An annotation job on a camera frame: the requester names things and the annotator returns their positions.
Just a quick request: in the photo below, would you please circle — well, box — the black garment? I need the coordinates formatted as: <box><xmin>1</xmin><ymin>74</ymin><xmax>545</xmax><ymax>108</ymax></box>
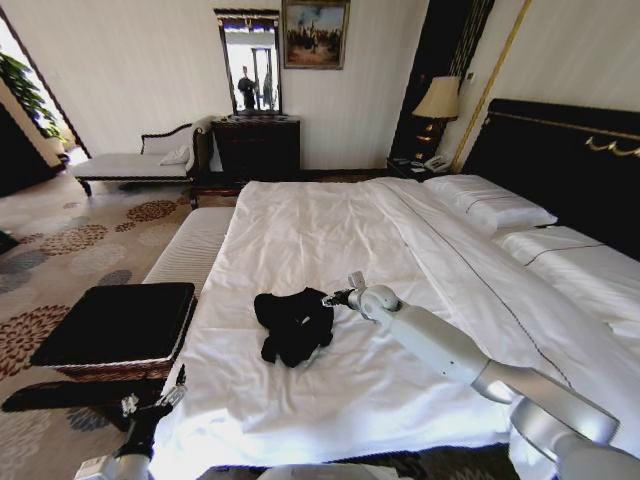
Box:
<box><xmin>253</xmin><ymin>287</ymin><xmax>335</xmax><ymax>369</ymax></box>

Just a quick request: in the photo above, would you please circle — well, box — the bed with white duvet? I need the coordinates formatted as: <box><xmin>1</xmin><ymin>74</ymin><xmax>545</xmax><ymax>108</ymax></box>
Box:
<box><xmin>151</xmin><ymin>174</ymin><xmax>640</xmax><ymax>464</ymax></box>

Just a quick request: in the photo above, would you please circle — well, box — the dark wicker basket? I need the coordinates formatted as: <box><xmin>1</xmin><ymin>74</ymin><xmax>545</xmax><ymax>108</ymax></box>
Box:
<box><xmin>28</xmin><ymin>281</ymin><xmax>198</xmax><ymax>384</ymax></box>

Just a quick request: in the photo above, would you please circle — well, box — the white upholstered bed bench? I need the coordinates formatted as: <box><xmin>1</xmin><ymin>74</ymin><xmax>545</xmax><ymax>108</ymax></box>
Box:
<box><xmin>143</xmin><ymin>205</ymin><xmax>237</xmax><ymax>302</ymax></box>

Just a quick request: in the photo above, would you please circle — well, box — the dark nightstand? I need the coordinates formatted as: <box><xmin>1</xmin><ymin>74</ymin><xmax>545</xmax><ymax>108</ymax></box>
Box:
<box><xmin>385</xmin><ymin>155</ymin><xmax>457</xmax><ymax>183</ymax></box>

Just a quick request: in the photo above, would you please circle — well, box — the dark wooden low table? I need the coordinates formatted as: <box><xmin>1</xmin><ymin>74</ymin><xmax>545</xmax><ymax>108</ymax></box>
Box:
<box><xmin>189</xmin><ymin>169</ymin><xmax>302</xmax><ymax>211</ymax></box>

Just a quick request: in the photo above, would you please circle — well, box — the white robot front shell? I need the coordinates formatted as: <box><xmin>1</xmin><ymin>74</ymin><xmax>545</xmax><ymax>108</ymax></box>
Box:
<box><xmin>256</xmin><ymin>463</ymin><xmax>374</xmax><ymax>480</ymax></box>

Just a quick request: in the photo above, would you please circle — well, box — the dark wooden dresser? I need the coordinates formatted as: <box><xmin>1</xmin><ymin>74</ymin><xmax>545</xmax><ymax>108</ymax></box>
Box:
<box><xmin>210</xmin><ymin>114</ymin><xmax>303</xmax><ymax>177</ymax></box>

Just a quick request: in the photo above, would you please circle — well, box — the white pillow with dark stripe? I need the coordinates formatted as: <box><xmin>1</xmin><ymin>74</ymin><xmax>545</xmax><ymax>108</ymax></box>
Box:
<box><xmin>493</xmin><ymin>225</ymin><xmax>640</xmax><ymax>326</ymax></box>
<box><xmin>423</xmin><ymin>174</ymin><xmax>559</xmax><ymax>232</ymax></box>

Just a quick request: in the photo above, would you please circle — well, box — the white chaise cushion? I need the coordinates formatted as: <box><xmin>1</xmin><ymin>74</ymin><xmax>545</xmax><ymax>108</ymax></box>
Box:
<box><xmin>159</xmin><ymin>146</ymin><xmax>194</xmax><ymax>168</ymax></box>

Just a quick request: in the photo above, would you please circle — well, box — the table lamp with cream shade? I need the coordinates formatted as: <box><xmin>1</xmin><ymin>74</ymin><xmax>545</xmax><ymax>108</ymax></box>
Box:
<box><xmin>410</xmin><ymin>75</ymin><xmax>461</xmax><ymax>157</ymax></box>

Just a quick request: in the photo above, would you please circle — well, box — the person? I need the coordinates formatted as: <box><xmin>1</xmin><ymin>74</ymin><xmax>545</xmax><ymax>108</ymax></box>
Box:
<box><xmin>236</xmin><ymin>65</ymin><xmax>258</xmax><ymax>112</ymax></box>

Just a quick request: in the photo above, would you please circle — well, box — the dark wood chaise longue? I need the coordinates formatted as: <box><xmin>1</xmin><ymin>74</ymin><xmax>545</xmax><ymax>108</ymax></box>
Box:
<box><xmin>73</xmin><ymin>118</ymin><xmax>215</xmax><ymax>197</ymax></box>

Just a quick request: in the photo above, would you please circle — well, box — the gold framed painting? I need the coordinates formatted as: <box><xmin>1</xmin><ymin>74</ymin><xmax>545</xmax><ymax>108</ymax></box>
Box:
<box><xmin>280</xmin><ymin>0</ymin><xmax>348</xmax><ymax>71</ymax></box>

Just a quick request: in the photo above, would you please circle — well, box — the dark headboard with gold trim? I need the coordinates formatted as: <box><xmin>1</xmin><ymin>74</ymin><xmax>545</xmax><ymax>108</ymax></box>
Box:
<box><xmin>462</xmin><ymin>97</ymin><xmax>640</xmax><ymax>261</ymax></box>

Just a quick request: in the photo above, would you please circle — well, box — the green leafy plant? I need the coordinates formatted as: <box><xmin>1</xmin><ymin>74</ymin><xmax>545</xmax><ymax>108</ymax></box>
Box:
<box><xmin>0</xmin><ymin>48</ymin><xmax>65</xmax><ymax>145</ymax></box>

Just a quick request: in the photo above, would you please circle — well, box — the dark framed wall mirror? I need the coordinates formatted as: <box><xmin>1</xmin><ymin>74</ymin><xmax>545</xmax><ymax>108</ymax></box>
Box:
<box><xmin>213</xmin><ymin>6</ymin><xmax>284</xmax><ymax>118</ymax></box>

